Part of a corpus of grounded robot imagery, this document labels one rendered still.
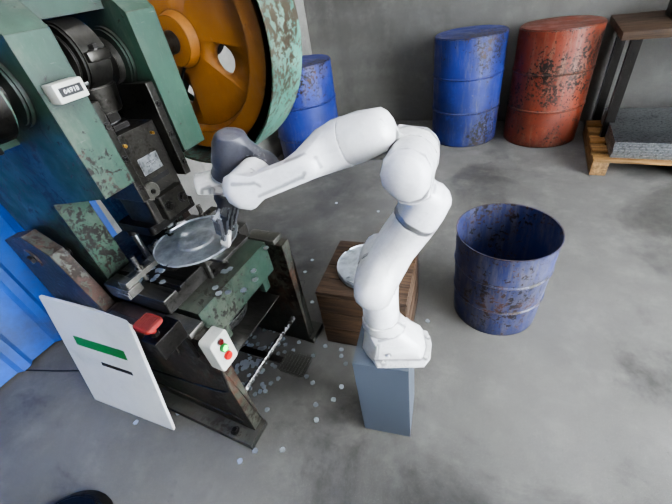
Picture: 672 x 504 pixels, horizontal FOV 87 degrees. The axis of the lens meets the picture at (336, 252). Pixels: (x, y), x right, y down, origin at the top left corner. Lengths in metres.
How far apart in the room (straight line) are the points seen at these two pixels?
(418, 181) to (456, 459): 1.11
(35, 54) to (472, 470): 1.71
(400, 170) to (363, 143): 0.11
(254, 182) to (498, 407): 1.29
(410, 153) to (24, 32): 0.82
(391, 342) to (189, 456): 1.01
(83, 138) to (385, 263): 0.79
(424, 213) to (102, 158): 0.81
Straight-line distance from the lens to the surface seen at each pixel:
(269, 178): 0.82
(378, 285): 0.87
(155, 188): 1.23
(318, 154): 0.78
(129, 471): 1.86
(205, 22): 1.38
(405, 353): 1.15
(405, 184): 0.71
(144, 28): 1.22
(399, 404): 1.35
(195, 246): 1.27
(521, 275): 1.58
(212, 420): 1.74
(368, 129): 0.76
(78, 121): 1.08
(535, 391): 1.74
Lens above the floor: 1.44
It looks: 38 degrees down
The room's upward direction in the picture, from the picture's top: 10 degrees counter-clockwise
